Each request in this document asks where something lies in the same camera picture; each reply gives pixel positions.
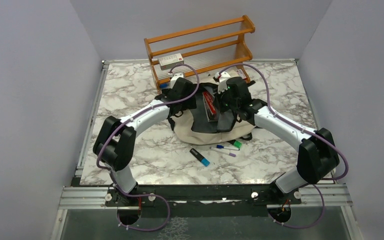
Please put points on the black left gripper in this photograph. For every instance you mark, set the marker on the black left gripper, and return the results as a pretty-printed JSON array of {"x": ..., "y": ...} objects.
[{"x": 189, "y": 104}]

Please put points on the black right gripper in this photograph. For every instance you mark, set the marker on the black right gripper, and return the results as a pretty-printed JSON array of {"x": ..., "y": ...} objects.
[{"x": 223, "y": 108}]

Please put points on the red Treehouse book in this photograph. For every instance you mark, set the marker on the red Treehouse book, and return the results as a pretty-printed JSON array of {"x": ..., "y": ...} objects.
[{"x": 210, "y": 109}]

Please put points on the beige canvas backpack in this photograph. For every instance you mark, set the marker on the beige canvas backpack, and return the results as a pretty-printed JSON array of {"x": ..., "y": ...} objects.
[{"x": 193, "y": 126}]

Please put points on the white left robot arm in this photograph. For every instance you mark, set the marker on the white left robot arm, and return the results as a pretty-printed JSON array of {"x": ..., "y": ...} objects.
[{"x": 115, "y": 143}]

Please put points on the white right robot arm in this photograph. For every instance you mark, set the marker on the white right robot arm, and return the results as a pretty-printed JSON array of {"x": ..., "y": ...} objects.
[{"x": 316, "y": 156}]

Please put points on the small red white box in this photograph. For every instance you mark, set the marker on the small red white box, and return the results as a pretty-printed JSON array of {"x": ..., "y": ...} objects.
[{"x": 241, "y": 74}]

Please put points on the white red box on shelf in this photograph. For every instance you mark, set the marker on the white red box on shelf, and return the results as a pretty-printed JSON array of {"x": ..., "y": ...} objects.
[{"x": 169, "y": 61}]

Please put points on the green-capped marker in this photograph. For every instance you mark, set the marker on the green-capped marker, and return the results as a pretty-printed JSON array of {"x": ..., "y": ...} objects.
[{"x": 235, "y": 143}]

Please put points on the white blue-capped pen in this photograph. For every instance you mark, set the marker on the white blue-capped pen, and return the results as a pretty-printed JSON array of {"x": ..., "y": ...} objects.
[{"x": 230, "y": 148}]

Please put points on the wooden two-tier shelf rack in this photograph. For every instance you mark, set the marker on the wooden two-tier shelf rack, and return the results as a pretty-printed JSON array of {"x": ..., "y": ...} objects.
[{"x": 205, "y": 48}]

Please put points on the white purple-capped pen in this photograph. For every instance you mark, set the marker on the white purple-capped pen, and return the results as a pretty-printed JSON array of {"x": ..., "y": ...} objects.
[{"x": 223, "y": 152}]

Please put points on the black blue highlighter marker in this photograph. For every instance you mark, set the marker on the black blue highlighter marker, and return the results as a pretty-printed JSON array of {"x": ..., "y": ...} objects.
[{"x": 199, "y": 157}]

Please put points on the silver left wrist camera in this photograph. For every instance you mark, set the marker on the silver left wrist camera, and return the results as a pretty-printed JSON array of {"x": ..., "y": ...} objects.
[{"x": 174, "y": 78}]

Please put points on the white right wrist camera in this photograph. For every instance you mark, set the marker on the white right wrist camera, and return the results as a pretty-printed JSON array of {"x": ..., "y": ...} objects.
[{"x": 222, "y": 78}]

